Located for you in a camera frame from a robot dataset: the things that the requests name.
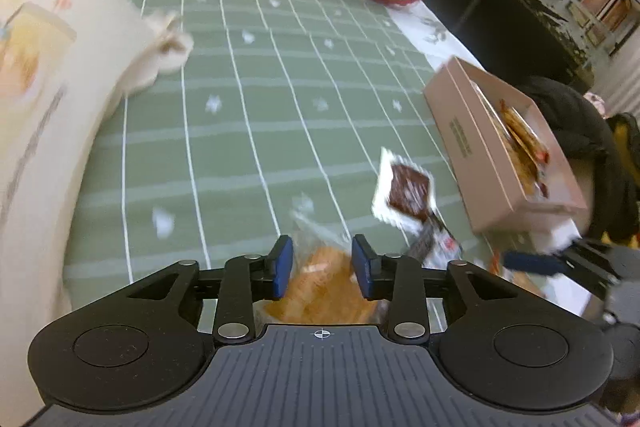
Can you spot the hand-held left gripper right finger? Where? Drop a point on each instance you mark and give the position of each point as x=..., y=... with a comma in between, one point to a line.
x=362, y=269

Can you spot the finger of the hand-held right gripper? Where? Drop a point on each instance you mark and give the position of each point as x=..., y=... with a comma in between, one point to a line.
x=535, y=263

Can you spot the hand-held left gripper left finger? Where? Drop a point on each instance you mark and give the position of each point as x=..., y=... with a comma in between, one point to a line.
x=283, y=268

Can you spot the bread bun clear packet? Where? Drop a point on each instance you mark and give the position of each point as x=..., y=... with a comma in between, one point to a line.
x=320, y=287

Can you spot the pink cardboard box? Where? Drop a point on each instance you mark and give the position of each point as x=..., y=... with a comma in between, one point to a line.
x=480, y=142

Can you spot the orange snack clear packet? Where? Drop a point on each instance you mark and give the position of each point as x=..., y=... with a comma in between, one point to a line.
x=517, y=124

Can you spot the black snack bar packet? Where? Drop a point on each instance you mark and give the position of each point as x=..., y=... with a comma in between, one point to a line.
x=434, y=243

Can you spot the brown square snack packet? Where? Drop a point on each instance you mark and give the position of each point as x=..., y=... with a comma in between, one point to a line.
x=407, y=189

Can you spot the yellow puffer jacket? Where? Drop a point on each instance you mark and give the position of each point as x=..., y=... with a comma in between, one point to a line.
x=627, y=177

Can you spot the pink cloth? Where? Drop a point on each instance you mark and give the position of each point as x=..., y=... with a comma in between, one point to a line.
x=596, y=103

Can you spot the green checkered tablecloth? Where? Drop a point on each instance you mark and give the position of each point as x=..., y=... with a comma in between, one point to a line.
x=270, y=97

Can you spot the beige cartoon print tote bag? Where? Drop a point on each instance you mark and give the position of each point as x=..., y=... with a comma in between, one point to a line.
x=55, y=82

